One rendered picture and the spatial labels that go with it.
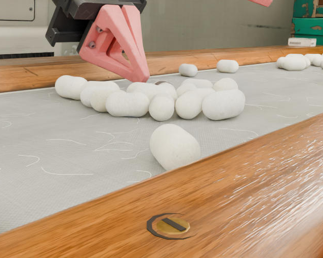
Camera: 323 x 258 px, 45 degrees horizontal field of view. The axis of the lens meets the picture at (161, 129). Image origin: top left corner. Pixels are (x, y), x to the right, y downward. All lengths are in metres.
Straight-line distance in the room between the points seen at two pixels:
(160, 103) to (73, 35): 0.18
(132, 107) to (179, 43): 2.20
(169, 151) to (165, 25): 2.38
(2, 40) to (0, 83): 0.48
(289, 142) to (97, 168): 0.09
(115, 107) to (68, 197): 0.14
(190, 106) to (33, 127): 0.11
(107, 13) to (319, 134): 0.27
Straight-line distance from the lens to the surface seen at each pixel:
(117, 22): 0.40
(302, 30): 1.26
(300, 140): 0.17
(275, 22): 2.19
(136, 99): 0.29
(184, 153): 0.18
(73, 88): 0.37
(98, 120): 0.29
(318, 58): 0.79
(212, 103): 0.29
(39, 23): 1.01
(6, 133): 0.27
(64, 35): 0.43
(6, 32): 0.91
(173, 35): 2.51
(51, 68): 0.47
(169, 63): 0.60
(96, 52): 0.42
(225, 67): 0.62
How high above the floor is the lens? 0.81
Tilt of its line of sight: 15 degrees down
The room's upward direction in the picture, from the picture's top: 1 degrees clockwise
